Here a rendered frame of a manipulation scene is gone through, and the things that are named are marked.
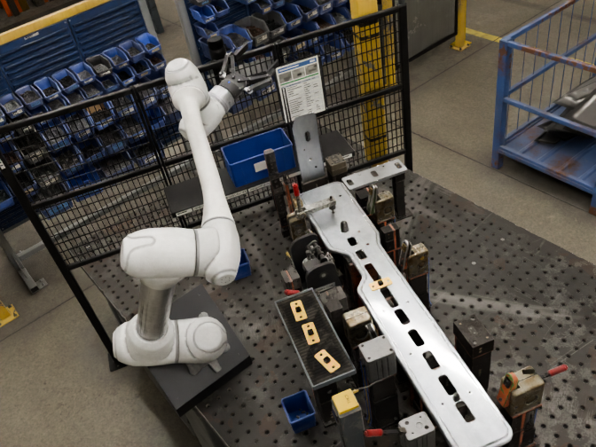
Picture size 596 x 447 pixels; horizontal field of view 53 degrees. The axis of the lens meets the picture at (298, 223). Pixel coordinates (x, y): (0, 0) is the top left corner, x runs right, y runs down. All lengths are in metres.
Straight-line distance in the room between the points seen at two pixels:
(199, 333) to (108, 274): 1.06
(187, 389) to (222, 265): 0.87
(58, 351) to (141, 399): 0.70
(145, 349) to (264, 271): 0.89
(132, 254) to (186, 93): 0.55
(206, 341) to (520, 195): 2.64
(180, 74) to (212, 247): 0.56
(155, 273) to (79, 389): 2.07
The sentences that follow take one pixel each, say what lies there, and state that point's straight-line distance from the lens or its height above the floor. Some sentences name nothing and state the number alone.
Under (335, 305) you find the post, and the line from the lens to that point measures 2.09.
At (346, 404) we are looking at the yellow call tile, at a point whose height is 1.16.
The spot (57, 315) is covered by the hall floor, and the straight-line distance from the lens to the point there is 4.13.
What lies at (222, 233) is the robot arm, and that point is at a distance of 1.69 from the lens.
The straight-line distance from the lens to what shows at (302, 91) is 2.88.
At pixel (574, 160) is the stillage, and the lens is 4.28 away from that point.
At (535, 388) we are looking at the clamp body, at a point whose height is 1.05.
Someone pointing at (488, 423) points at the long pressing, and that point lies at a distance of 1.94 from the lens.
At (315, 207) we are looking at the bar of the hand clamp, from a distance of 2.51.
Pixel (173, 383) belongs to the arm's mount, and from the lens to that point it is 2.40.
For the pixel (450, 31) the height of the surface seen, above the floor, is 0.20.
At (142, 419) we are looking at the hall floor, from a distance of 3.39.
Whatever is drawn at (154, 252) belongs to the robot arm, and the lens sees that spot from 1.63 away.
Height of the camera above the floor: 2.67
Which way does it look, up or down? 41 degrees down
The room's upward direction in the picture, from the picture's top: 12 degrees counter-clockwise
